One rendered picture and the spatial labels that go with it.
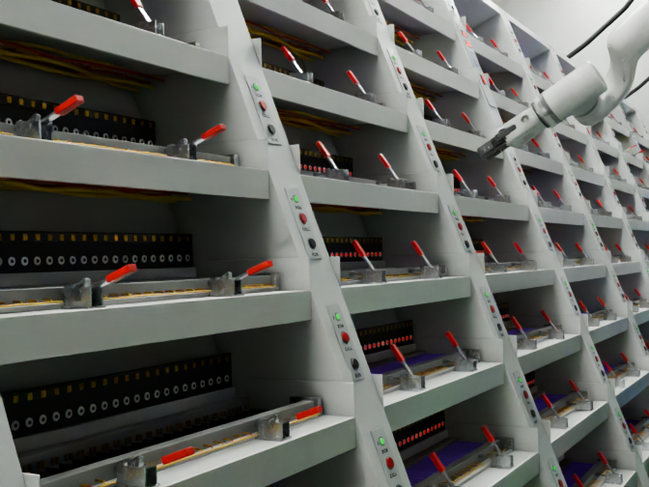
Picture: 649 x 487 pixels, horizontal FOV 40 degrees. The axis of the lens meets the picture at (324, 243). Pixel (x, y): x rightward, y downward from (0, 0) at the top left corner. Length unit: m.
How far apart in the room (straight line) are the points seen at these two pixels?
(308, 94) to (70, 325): 0.84
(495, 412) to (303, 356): 0.73
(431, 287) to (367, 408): 0.47
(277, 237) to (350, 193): 0.28
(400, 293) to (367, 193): 0.20
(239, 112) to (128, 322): 0.52
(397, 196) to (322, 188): 0.31
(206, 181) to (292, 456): 0.39
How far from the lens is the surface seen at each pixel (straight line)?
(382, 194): 1.75
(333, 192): 1.57
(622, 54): 2.20
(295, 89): 1.62
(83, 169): 1.08
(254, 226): 1.40
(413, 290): 1.70
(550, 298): 2.66
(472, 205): 2.22
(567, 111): 2.21
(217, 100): 1.46
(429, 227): 2.02
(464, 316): 2.00
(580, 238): 3.35
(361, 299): 1.50
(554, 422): 2.24
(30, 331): 0.92
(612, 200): 4.05
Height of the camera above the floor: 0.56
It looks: 11 degrees up
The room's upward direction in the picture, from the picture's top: 20 degrees counter-clockwise
